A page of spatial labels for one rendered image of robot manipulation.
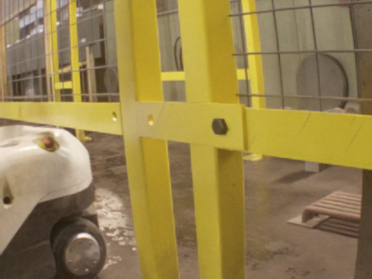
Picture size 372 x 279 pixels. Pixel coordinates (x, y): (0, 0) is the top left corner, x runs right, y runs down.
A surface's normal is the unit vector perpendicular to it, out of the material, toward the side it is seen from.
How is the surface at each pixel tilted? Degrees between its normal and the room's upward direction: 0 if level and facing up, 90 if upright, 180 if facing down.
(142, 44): 90
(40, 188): 90
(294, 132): 90
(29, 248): 93
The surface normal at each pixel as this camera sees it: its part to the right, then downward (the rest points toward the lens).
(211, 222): -0.79, 0.16
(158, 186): 0.61, 0.08
